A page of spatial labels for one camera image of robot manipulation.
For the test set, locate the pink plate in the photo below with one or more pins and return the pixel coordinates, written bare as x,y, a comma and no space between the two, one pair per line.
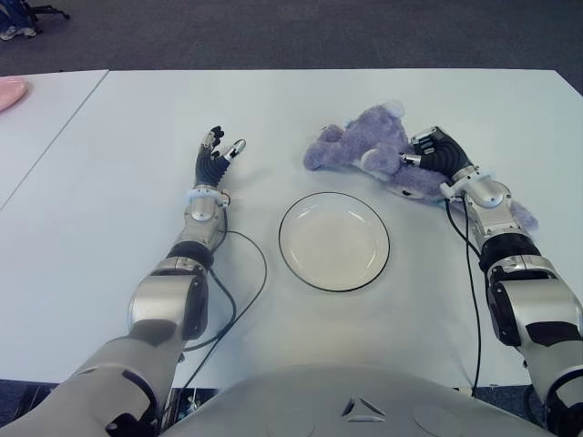
11,93

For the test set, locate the black office chair base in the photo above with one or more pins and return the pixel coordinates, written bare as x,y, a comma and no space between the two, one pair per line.
50,11

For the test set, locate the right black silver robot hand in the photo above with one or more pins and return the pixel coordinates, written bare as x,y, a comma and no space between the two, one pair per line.
444,157

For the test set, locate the white sneaker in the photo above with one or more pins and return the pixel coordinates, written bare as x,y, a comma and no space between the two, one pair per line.
18,33

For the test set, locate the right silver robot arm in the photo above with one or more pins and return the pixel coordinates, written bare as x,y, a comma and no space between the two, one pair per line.
533,300

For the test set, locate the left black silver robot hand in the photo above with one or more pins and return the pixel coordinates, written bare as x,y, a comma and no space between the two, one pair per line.
209,166

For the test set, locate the white plate with black rim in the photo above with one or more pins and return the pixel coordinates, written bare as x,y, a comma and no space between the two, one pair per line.
334,241

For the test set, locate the purple plush bunny doll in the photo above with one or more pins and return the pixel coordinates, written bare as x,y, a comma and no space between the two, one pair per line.
364,136

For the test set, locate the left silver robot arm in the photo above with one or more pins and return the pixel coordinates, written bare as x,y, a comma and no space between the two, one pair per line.
159,300

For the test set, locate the grey robot torso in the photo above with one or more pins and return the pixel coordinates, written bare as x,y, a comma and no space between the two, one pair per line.
355,400

